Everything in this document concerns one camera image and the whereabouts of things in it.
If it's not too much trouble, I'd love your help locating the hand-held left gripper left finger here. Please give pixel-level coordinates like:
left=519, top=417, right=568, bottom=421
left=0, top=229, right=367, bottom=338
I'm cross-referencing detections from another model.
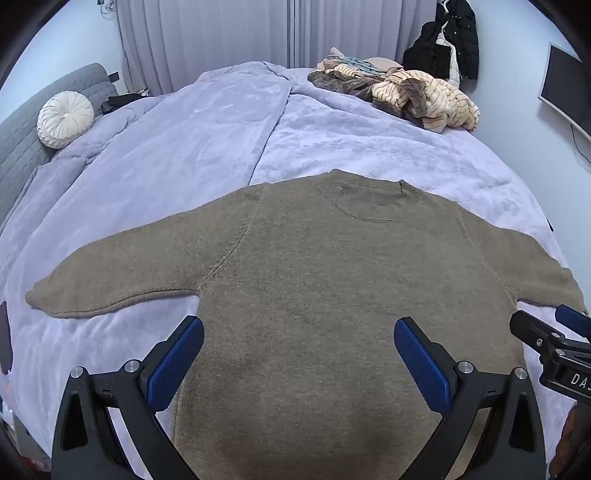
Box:
left=52, top=315, right=205, bottom=480

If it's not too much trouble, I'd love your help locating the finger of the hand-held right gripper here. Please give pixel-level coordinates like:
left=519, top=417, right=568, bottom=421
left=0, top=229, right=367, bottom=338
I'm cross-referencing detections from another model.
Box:
left=510, top=310, right=591, bottom=354
left=555, top=305, right=591, bottom=337

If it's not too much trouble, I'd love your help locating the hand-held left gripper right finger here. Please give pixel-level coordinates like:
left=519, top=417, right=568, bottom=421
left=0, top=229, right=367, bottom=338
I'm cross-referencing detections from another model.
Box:
left=393, top=316, right=548, bottom=480

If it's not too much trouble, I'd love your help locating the olive brown knit sweater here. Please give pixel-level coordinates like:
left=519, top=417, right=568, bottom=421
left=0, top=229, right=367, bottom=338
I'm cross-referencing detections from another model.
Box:
left=25, top=169, right=587, bottom=480

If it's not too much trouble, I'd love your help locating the person's right forearm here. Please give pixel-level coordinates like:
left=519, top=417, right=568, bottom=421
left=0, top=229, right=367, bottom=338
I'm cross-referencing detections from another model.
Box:
left=549, top=402, right=583, bottom=480

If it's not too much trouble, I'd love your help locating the lavender fleece blanket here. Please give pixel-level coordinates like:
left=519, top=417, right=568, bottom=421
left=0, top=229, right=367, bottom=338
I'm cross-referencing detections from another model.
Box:
left=0, top=61, right=573, bottom=462

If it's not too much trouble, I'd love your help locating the large cream striped garment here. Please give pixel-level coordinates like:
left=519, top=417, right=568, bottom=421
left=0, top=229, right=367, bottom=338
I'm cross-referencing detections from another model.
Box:
left=372, top=70, right=481, bottom=134

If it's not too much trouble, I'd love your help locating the grey quilted headboard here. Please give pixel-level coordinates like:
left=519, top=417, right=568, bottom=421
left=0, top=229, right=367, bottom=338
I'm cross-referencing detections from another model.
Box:
left=0, top=63, right=116, bottom=222

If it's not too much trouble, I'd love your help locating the black bedside object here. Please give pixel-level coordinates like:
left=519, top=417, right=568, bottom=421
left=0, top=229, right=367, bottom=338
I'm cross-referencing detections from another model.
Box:
left=100, top=92, right=149, bottom=114

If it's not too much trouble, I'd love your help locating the round white pleated pillow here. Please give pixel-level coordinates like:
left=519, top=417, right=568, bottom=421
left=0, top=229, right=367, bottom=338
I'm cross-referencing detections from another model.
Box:
left=37, top=91, right=95, bottom=149

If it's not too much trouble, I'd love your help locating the brown fuzzy garment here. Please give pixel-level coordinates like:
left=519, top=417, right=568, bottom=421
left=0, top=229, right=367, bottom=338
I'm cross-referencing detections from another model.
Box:
left=308, top=69, right=402, bottom=103

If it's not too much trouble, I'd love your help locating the black hanging jacket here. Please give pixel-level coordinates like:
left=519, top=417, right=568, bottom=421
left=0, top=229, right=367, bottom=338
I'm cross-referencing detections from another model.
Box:
left=403, top=0, right=479, bottom=86

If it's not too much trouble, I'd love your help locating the beige garment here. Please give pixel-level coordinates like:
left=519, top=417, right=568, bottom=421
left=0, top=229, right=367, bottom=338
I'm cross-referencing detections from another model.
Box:
left=365, top=56, right=403, bottom=75

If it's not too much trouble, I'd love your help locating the small cream striped garment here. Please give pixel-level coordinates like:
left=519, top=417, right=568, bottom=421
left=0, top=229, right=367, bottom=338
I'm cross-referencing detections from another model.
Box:
left=316, top=58, right=370, bottom=80

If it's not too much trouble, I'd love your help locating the grey curtain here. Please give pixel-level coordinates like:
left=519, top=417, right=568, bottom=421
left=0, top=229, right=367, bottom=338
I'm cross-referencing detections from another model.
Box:
left=117, top=0, right=291, bottom=95
left=291, top=0, right=439, bottom=70

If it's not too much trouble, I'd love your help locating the black monitor cable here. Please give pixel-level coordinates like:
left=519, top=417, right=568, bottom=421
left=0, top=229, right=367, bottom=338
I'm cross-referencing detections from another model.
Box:
left=571, top=124, right=591, bottom=163

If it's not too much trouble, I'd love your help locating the wall monitor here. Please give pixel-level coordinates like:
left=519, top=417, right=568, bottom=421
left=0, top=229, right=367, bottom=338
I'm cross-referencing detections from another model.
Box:
left=538, top=42, right=591, bottom=162

